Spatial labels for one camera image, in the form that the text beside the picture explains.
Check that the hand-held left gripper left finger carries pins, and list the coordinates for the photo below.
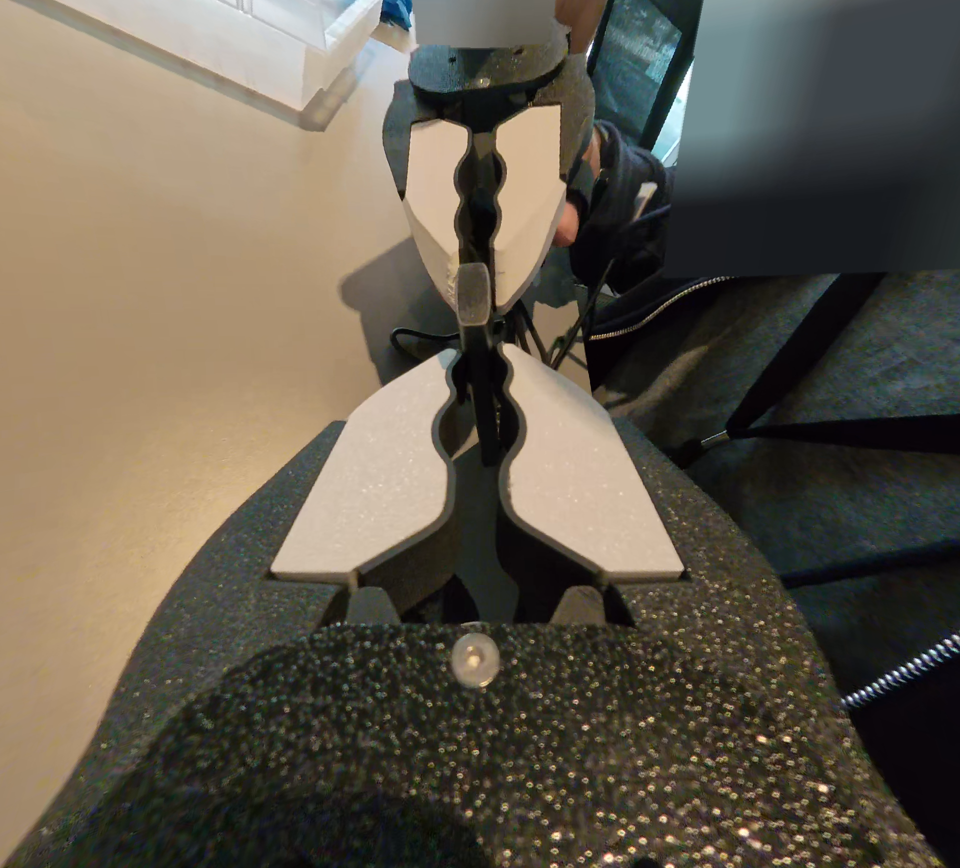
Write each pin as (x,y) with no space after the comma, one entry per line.
(375,486)

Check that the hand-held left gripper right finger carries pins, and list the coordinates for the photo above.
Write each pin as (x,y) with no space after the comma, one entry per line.
(578,486)

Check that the person's torso in dark jacket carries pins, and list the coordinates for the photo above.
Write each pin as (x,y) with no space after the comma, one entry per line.
(810,478)

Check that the person's right hand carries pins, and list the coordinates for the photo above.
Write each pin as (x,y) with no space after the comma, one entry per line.
(572,216)

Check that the grey usb hub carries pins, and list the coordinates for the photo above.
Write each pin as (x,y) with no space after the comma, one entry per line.
(474,301)

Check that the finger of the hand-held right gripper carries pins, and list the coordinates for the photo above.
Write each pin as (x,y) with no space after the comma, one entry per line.
(531,201)
(432,201)

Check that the black office chair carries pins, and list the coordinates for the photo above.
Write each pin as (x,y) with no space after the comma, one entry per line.
(645,13)

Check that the person's right forearm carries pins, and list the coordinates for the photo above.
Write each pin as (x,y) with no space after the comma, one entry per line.
(630,201)

